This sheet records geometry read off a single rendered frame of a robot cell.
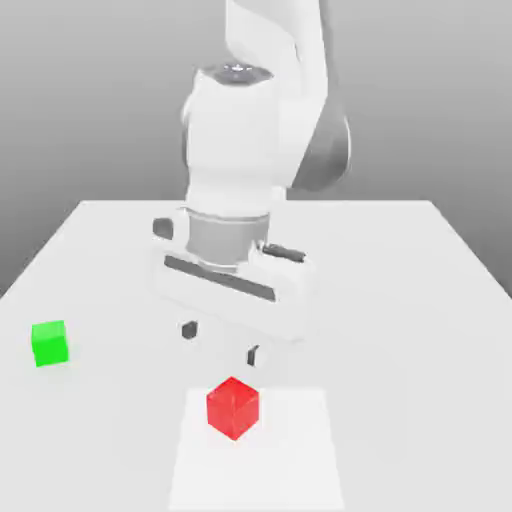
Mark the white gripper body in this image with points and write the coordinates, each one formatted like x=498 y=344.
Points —
x=224 y=296

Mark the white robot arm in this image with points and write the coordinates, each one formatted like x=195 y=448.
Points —
x=236 y=136

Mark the small green cube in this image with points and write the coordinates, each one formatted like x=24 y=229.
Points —
x=50 y=344

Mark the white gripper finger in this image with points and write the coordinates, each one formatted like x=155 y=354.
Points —
x=252 y=355
x=189 y=330

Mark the small red cube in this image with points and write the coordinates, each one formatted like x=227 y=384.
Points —
x=232 y=408

